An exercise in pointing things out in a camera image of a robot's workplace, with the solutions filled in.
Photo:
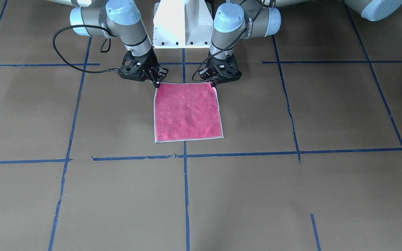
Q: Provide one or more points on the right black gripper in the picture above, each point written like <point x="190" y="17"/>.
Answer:
<point x="151" y="65"/>

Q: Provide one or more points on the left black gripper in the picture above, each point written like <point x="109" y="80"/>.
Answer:
<point x="207" y="71"/>

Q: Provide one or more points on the pink towel white trim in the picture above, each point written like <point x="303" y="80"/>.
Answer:
<point x="186" y="112"/>

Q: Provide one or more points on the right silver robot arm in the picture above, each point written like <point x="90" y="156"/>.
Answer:
<point x="116" y="19"/>

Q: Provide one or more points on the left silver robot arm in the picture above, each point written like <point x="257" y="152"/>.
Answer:
<point x="238" y="20"/>

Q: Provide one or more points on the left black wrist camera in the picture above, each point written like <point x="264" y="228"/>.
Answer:
<point x="226" y="70"/>

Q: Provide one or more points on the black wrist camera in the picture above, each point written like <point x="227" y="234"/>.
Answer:
<point x="226" y="70"/>
<point x="133" y="67"/>

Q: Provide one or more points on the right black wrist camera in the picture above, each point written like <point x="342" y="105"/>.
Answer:
<point x="133" y="67"/>

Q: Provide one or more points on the white mounting post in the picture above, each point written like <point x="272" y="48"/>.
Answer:
<point x="182" y="24"/>

